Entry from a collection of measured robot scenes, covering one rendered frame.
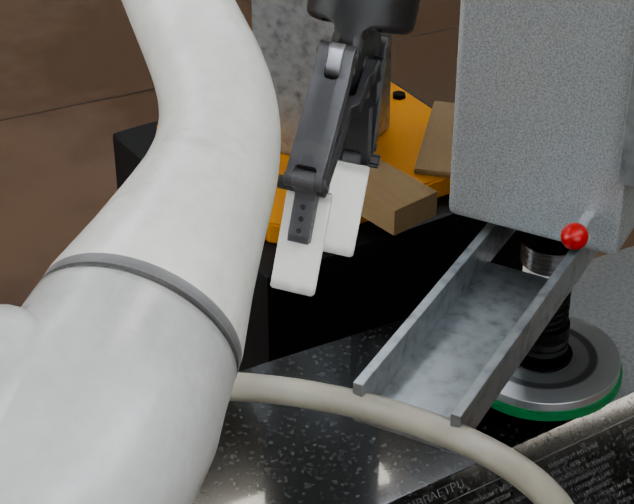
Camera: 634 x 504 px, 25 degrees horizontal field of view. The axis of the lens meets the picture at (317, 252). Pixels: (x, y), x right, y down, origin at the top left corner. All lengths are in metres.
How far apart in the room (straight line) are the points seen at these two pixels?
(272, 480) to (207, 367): 1.23
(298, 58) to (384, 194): 0.30
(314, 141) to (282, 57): 1.67
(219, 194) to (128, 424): 0.14
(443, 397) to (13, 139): 3.02
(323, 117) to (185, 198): 0.28
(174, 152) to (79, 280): 0.10
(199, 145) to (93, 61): 4.20
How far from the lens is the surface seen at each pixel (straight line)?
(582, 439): 1.98
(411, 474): 1.87
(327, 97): 0.94
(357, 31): 0.97
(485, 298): 1.74
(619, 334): 2.14
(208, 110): 0.72
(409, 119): 2.81
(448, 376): 1.61
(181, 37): 0.77
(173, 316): 0.62
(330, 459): 1.88
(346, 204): 1.09
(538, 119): 1.69
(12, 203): 4.13
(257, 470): 1.87
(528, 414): 1.91
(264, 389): 1.51
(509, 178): 1.74
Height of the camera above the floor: 2.09
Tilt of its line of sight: 33 degrees down
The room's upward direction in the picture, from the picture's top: straight up
